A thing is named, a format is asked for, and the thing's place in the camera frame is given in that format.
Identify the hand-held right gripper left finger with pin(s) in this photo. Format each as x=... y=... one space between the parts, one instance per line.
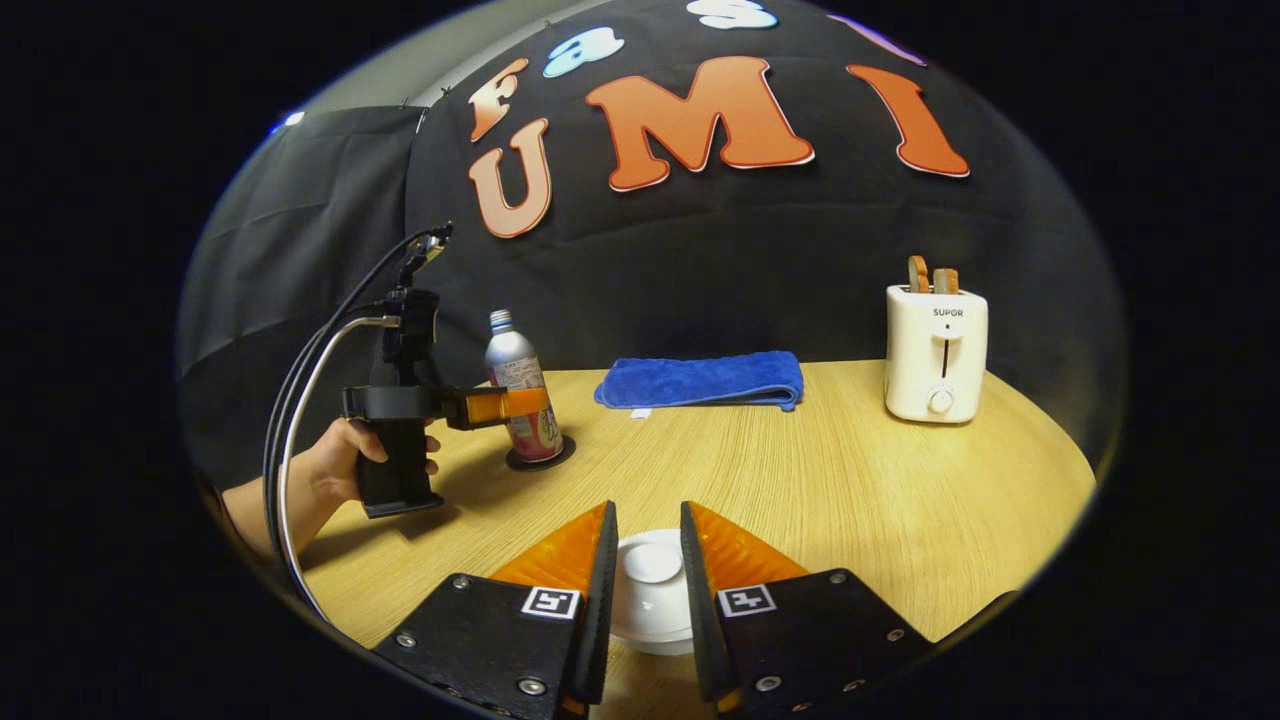
x=597 y=640

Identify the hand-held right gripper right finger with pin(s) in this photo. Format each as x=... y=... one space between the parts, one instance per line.
x=700 y=640

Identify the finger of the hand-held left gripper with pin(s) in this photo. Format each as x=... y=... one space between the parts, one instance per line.
x=510 y=404

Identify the silver water bottle red label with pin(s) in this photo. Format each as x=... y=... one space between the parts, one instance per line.
x=515 y=365

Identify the white teacup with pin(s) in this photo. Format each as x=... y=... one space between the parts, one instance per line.
x=650 y=643

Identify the dark round coaster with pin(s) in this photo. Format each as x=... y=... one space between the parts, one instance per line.
x=560 y=455

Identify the blue folded towel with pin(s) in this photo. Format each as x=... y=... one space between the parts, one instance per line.
x=700 y=380

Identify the black backdrop cloth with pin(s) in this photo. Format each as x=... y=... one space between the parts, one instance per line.
x=750 y=270

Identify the white toaster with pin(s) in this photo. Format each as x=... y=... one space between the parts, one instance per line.
x=915 y=360

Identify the toast slice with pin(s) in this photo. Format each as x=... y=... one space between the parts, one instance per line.
x=918 y=273
x=946 y=281

